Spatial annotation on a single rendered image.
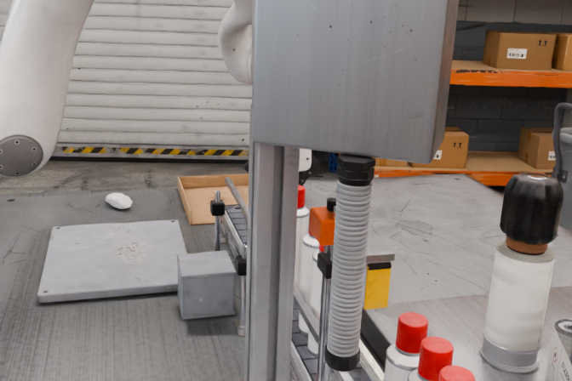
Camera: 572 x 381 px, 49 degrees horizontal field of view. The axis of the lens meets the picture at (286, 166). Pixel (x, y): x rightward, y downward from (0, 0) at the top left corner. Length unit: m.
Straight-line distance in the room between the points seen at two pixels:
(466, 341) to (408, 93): 0.64
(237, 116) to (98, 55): 1.18
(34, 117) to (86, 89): 4.26
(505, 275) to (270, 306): 0.41
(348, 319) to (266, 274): 0.12
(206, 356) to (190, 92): 4.10
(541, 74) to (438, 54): 4.27
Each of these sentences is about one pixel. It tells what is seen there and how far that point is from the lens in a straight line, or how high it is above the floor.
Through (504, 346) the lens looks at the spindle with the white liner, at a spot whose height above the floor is 0.92.
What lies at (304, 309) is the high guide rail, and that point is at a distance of 0.98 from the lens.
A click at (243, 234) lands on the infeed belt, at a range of 1.46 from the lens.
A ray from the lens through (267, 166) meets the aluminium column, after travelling 0.65.
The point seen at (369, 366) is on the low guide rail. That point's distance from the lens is 0.96.
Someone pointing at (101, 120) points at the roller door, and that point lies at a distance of 5.24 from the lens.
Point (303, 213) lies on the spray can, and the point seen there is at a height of 1.04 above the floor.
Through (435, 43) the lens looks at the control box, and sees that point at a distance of 0.54.
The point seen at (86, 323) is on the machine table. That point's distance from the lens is 1.23.
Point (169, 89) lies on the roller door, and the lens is 5.11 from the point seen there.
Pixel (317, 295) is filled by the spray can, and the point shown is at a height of 0.98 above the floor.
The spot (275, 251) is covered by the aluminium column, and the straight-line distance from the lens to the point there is 0.70.
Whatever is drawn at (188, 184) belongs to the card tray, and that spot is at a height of 0.84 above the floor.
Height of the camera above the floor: 1.43
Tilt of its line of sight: 16 degrees down
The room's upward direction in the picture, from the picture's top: 2 degrees clockwise
